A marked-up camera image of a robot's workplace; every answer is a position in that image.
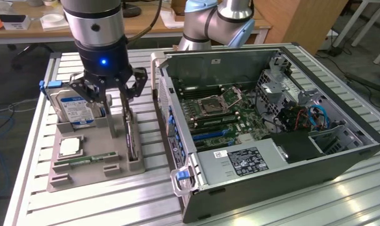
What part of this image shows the green motherboard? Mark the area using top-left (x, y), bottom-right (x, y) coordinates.
top-left (178, 84), bottom-right (273, 151)

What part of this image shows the white paper stack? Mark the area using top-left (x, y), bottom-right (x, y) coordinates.
top-left (159, 9), bottom-right (187, 29)

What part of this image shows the red wire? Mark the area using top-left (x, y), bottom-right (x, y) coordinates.
top-left (297, 107), bottom-right (307, 128)

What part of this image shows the white tape roll box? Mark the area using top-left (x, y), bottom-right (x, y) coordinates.
top-left (40, 13), bottom-right (68, 32)

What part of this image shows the open socket cover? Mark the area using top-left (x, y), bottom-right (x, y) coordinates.
top-left (221, 86), bottom-right (243, 110)

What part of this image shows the white floor cable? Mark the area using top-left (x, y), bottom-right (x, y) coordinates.
top-left (0, 98), bottom-right (40, 113)

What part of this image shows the metal disk bay cage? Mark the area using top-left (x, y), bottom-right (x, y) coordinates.
top-left (255, 68), bottom-right (305, 113)

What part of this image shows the black chair base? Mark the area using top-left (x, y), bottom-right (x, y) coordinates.
top-left (8, 41), bottom-right (82, 70)

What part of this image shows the black lamp base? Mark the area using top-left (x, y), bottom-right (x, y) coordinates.
top-left (123, 0), bottom-right (143, 18)

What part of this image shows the grey power supply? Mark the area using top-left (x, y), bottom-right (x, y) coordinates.
top-left (195, 138), bottom-right (291, 186)

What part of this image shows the black and white box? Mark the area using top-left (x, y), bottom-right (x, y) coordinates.
top-left (0, 14), bottom-right (32, 31)

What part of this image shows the black power adapter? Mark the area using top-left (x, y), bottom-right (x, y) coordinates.
top-left (327, 46), bottom-right (345, 57)

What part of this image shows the blue wire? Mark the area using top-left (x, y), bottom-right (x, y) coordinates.
top-left (307, 105), bottom-right (331, 129)

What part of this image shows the grey parts rack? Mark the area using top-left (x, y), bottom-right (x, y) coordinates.
top-left (44, 93), bottom-right (147, 193)

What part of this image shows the wooden desk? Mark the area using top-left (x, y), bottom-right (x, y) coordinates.
top-left (0, 0), bottom-right (273, 45)

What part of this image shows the hard disk in blue caddy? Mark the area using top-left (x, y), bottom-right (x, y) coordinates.
top-left (39, 80), bottom-right (100, 129)

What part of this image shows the CPU socket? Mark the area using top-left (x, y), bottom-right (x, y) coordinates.
top-left (201, 96), bottom-right (225, 116)

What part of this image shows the green RAM stick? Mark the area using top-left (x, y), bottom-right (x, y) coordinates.
top-left (54, 152), bottom-right (119, 167)

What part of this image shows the black floor stand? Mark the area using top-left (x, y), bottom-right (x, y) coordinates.
top-left (346, 73), bottom-right (380, 95)

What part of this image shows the graphics card with metal bracket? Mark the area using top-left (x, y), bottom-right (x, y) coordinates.
top-left (121, 90), bottom-right (141, 163)

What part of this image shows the cardboard box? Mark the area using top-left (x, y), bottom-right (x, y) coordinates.
top-left (171, 0), bottom-right (189, 22)

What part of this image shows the silver chipset heatsink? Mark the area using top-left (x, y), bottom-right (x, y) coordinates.
top-left (239, 134), bottom-right (257, 144)

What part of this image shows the silver CPU chip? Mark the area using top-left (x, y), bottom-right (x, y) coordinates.
top-left (58, 138), bottom-right (84, 157)

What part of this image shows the black open PC case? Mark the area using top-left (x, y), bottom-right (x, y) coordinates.
top-left (150, 46), bottom-right (380, 224)

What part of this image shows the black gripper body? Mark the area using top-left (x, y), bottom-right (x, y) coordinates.
top-left (75, 39), bottom-right (134, 90)

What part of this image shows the white table frame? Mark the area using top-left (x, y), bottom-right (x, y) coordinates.
top-left (333, 0), bottom-right (380, 65)

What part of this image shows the wooden cabinet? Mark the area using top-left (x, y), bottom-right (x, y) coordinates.
top-left (265, 0), bottom-right (350, 55)

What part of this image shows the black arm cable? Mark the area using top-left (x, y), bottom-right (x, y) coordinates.
top-left (127, 0), bottom-right (163, 44)

